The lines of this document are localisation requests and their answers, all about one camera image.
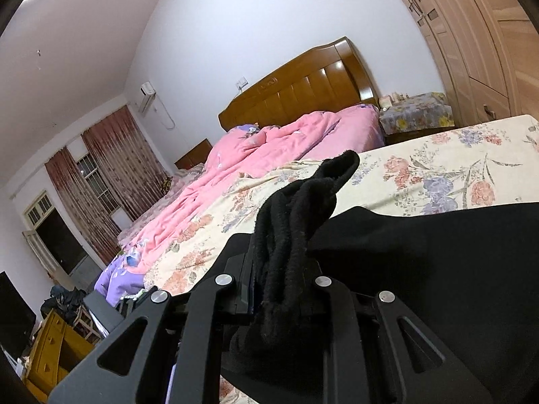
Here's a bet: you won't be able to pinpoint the white air conditioner hose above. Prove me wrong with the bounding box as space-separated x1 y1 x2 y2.
152 98 177 130

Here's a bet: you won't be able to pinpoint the black television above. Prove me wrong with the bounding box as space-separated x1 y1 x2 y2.
0 271 37 363

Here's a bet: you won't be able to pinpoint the yellow wooden cabinet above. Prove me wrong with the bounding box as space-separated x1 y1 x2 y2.
24 308 96 397

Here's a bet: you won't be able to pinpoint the floral bed sheet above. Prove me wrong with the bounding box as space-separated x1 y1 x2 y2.
143 113 539 404

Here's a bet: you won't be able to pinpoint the nightstand with floral cloth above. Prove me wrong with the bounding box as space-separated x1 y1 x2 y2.
378 92 456 136

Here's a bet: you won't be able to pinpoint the wooden headboard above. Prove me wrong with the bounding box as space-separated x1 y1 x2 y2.
218 36 380 133

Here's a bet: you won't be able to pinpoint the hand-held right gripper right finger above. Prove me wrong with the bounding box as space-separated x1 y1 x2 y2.
304 256 494 404

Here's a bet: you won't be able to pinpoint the red patterned curtain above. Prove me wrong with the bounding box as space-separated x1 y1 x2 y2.
44 147 124 267
81 105 170 222

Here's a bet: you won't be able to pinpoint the light wooden wardrobe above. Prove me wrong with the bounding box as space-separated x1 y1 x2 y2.
379 0 539 127

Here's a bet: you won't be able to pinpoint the pile of dark clothes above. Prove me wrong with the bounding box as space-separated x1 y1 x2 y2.
41 285 87 318

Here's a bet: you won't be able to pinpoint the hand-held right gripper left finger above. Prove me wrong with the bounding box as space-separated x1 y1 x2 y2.
48 233 256 404

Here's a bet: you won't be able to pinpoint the barred window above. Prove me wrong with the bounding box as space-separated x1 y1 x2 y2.
75 153 124 216

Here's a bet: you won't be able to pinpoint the pink quilt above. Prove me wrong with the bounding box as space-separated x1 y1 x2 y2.
118 104 386 271

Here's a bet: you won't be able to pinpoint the black pants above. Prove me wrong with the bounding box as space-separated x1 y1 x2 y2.
220 149 539 404

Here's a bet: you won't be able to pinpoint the dark grey panel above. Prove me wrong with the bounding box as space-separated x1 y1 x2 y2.
82 292 128 338

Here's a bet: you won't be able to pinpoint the purple floral quilt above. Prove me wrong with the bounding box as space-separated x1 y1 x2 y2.
94 251 147 306

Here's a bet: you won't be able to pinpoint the small wooden nightstand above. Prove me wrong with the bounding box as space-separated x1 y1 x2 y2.
174 138 214 171

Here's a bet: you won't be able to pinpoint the dark doorway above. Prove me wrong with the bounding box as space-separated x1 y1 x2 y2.
22 191 104 280

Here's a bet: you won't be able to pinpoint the white air conditioner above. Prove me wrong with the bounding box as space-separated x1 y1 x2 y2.
140 81 157 112

